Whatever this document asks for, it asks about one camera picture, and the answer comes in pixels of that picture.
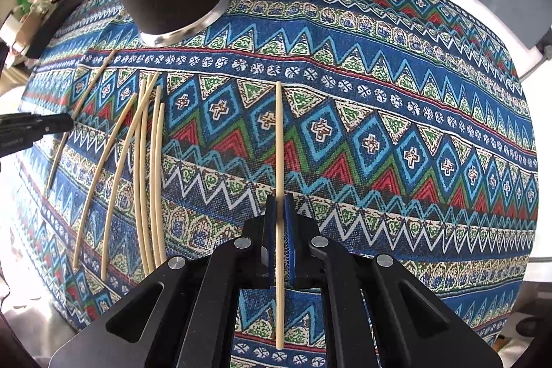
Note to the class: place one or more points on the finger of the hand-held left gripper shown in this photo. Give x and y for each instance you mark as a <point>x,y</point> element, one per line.
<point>56,124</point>

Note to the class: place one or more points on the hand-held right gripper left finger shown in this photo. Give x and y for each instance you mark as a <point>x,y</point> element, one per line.
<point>273,247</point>

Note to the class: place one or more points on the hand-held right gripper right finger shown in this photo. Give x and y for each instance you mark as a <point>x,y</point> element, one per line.
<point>291,247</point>

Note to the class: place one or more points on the blue patterned tablecloth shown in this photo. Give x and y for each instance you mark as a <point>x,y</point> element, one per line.
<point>366,187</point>

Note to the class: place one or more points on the black side shelf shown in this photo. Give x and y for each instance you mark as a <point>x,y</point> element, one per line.
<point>64,8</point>

